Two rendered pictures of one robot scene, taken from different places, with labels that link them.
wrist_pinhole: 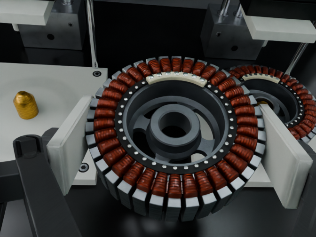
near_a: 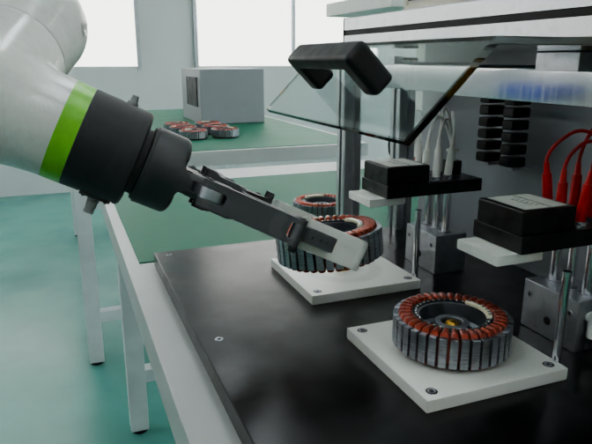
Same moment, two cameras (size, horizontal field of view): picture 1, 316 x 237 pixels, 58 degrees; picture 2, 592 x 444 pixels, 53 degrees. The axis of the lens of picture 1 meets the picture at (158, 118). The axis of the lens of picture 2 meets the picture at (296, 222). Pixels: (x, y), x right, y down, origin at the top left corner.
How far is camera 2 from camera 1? 0.60 m
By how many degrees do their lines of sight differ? 71
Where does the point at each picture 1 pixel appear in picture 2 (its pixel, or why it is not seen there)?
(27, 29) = (409, 241)
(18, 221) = (269, 292)
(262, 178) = (379, 354)
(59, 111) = (353, 275)
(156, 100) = not seen: hidden behind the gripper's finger
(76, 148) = not seen: hidden behind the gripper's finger
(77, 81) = (389, 274)
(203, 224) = (316, 344)
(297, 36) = (483, 254)
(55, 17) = (425, 236)
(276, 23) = (483, 243)
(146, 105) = not seen: hidden behind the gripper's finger
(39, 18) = (367, 201)
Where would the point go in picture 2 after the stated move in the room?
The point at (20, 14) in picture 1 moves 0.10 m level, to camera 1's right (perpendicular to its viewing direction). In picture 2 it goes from (362, 197) to (390, 217)
